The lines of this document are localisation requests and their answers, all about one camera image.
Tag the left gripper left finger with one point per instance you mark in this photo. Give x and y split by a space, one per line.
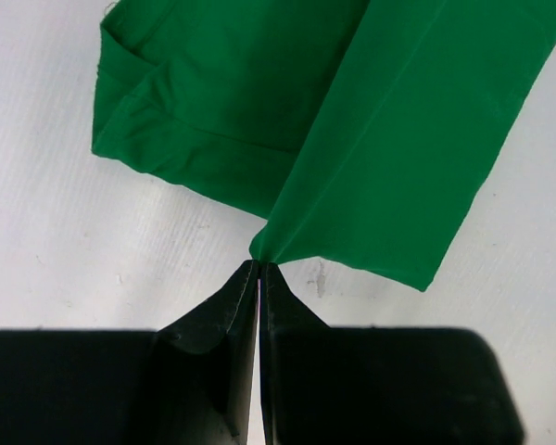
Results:
188 383

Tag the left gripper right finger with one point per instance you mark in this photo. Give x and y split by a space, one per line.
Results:
375 385

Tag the green t shirt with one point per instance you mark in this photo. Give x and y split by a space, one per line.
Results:
360 131

